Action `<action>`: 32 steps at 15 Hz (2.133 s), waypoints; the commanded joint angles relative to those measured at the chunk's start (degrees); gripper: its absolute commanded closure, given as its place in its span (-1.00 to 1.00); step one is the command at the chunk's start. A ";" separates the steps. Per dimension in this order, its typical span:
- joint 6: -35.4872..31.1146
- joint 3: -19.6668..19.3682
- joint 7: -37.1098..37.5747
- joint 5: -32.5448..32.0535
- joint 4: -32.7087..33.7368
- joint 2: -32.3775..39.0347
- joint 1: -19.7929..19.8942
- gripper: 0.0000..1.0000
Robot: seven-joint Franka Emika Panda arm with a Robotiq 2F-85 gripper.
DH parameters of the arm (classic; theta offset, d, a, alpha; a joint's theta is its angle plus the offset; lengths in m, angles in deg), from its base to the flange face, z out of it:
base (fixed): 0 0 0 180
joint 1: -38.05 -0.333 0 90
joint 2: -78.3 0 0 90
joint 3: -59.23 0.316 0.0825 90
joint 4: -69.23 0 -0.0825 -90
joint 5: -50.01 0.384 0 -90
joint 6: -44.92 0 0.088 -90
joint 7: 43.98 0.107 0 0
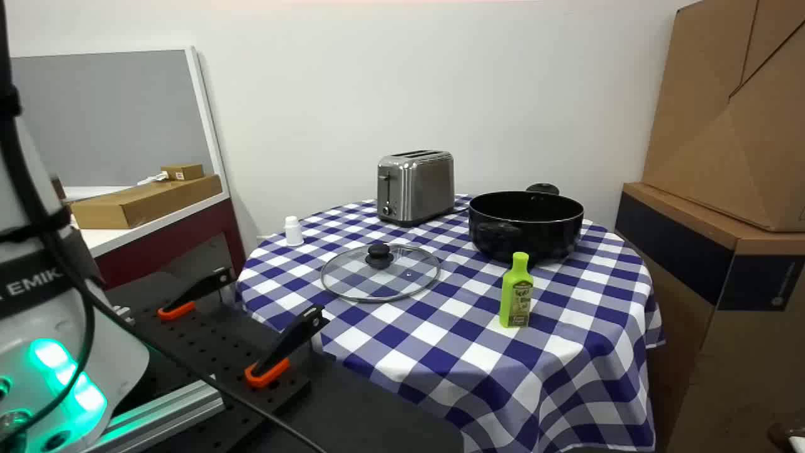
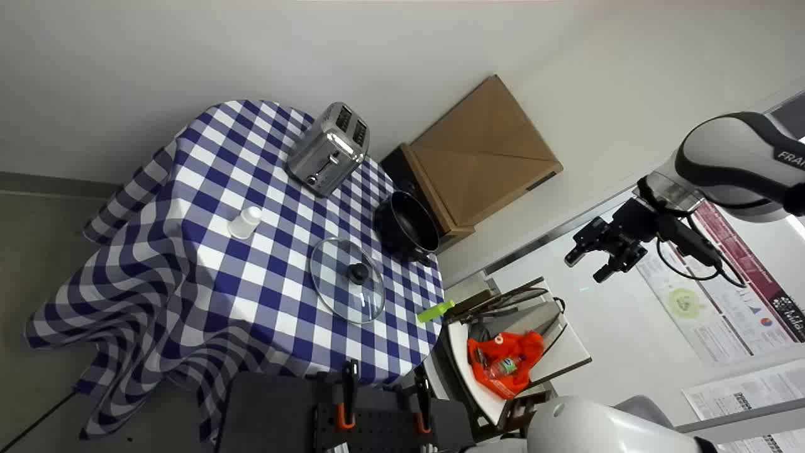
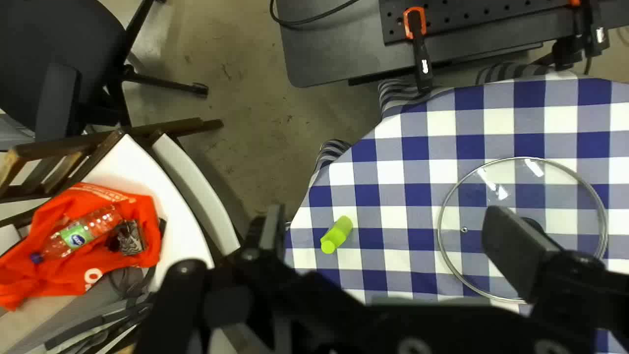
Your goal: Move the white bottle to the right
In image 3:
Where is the green bottle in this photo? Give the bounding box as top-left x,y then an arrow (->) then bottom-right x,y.
319,216 -> 353,254

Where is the black cable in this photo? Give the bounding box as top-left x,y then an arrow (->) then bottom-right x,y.
266,0 -> 361,32

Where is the orange plastic bag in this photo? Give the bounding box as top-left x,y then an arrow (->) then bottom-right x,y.
0,183 -> 160,311

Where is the wooden rack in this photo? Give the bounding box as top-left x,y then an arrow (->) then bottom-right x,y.
0,118 -> 221,203

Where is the orange black clamp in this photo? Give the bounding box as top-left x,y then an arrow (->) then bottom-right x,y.
402,6 -> 431,93

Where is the glass pot lid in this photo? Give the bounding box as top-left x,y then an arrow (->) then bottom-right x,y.
435,157 -> 608,303

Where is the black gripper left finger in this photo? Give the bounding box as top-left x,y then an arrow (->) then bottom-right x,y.
243,205 -> 286,260

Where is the plastic soda bottle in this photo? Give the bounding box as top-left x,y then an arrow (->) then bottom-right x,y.
30,205 -> 121,264

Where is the black perforated board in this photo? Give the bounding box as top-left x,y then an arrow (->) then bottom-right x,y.
378,0 -> 629,45

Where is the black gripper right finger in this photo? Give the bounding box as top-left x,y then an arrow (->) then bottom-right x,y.
481,207 -> 563,303

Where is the black office chair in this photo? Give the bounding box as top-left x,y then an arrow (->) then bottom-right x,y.
0,0 -> 207,140

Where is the white round table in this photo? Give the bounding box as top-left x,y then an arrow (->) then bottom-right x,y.
0,136 -> 239,354

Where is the blue white checkered tablecloth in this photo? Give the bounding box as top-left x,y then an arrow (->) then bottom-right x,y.
286,75 -> 629,311

